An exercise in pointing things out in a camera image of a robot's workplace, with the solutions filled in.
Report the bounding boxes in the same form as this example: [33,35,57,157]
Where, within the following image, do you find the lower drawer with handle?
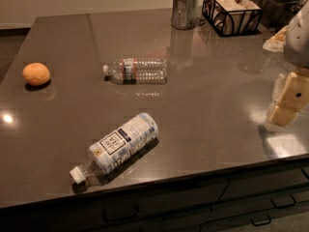
[199,191,309,232]

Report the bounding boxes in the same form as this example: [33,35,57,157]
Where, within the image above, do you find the dark snack container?
[252,0,303,31]

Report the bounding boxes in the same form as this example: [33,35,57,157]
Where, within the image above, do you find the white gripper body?
[284,3,309,69]

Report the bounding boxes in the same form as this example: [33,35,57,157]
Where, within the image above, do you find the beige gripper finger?
[267,69,309,128]
[272,73,287,102]

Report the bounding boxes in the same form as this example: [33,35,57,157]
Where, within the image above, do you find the blue label plastic bottle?
[70,113,158,184]

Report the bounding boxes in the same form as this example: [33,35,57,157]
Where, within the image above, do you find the metal cup with utensils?
[171,0,198,30]

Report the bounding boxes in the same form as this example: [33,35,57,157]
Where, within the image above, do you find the black wire napkin basket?
[201,0,263,37]

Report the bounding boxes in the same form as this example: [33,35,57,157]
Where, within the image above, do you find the clear water bottle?
[102,58,167,84]

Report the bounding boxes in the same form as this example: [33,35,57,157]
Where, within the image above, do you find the left drawer with handle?
[0,177,228,232]

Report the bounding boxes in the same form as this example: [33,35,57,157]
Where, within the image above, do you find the orange fruit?
[22,63,50,86]

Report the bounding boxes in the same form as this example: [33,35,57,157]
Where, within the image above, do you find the drawer with handle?
[199,191,309,232]
[220,168,308,209]
[0,177,228,232]

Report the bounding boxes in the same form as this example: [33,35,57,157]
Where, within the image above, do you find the crumpled white wrapper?
[263,27,287,52]

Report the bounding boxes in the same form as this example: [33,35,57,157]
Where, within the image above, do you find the right drawer with handle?
[220,168,308,209]

